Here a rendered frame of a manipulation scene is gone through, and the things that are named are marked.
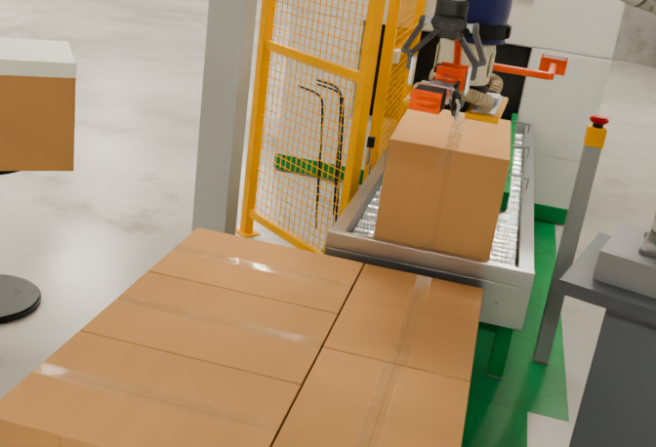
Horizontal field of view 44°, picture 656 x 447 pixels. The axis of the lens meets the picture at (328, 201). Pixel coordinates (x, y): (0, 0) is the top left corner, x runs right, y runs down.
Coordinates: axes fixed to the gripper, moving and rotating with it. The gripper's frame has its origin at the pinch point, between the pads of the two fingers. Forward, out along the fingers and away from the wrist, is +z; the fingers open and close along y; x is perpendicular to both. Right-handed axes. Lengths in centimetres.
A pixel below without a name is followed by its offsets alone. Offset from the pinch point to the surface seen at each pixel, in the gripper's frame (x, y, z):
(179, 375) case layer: 37, 45, 73
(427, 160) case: -66, 8, 38
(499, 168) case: -68, -15, 36
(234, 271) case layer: -23, 56, 73
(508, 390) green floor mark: -89, -35, 128
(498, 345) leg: -96, -27, 113
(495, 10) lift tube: -51, -6, -15
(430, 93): 4.7, 1.0, 1.4
